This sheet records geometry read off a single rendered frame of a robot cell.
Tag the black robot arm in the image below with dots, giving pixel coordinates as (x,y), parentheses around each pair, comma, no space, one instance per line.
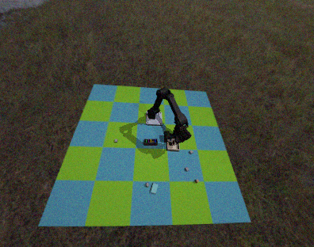
(179,117)

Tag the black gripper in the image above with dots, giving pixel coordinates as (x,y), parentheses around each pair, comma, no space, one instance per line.
(168,135)

